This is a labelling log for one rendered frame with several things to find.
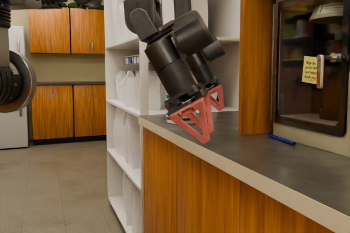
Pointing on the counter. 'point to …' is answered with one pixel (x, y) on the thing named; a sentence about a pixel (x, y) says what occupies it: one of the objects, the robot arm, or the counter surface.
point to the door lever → (323, 68)
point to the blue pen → (282, 139)
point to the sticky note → (310, 69)
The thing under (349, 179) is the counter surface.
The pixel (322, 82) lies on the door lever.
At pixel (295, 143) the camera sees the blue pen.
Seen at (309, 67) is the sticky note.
